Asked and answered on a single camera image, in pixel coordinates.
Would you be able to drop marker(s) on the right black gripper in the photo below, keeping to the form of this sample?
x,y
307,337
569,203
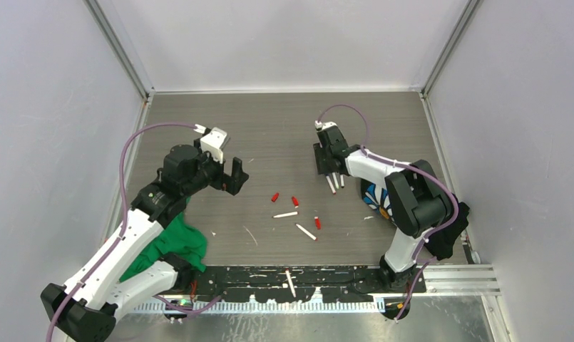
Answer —
x,y
322,169

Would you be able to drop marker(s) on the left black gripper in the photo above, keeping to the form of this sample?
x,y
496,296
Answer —
x,y
232,184

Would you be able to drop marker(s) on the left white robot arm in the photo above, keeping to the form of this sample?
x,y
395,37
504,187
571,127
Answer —
x,y
90,303

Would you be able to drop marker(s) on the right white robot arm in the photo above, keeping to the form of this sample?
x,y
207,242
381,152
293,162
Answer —
x,y
413,199

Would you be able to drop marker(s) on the green cloth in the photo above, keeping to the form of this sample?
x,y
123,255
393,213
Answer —
x,y
178,237

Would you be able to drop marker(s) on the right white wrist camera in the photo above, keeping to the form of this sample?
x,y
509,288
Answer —
x,y
320,126

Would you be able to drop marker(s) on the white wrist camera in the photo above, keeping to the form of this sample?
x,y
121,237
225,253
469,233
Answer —
x,y
320,126
213,141

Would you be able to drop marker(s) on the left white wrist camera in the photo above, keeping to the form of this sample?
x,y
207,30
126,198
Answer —
x,y
213,141

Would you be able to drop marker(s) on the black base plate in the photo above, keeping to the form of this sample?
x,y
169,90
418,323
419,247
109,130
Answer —
x,y
334,283

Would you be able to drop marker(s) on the slotted cable duct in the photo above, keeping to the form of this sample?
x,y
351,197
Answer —
x,y
315,306

